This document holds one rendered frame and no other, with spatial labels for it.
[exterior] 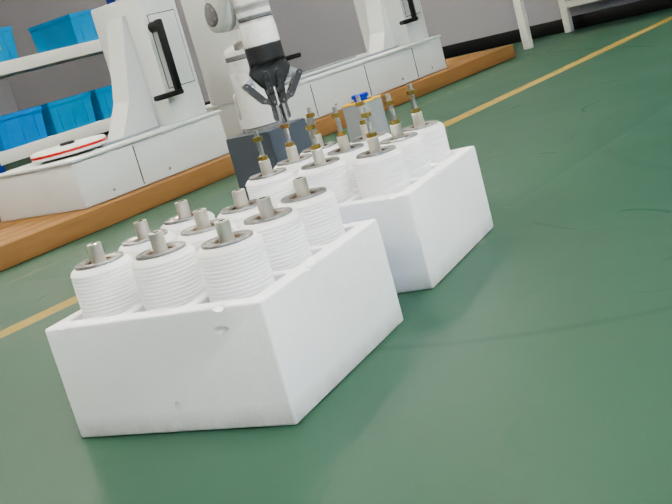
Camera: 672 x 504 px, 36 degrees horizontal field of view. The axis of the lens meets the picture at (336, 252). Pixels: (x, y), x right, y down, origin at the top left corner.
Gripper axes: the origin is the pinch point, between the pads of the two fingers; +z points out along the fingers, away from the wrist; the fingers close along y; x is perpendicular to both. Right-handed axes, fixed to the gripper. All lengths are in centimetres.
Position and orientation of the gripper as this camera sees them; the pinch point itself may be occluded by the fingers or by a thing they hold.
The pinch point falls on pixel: (281, 113)
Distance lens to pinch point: 214.2
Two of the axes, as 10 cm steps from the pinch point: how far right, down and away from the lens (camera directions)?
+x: -2.7, -1.4, 9.5
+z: 2.6, 9.4, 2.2
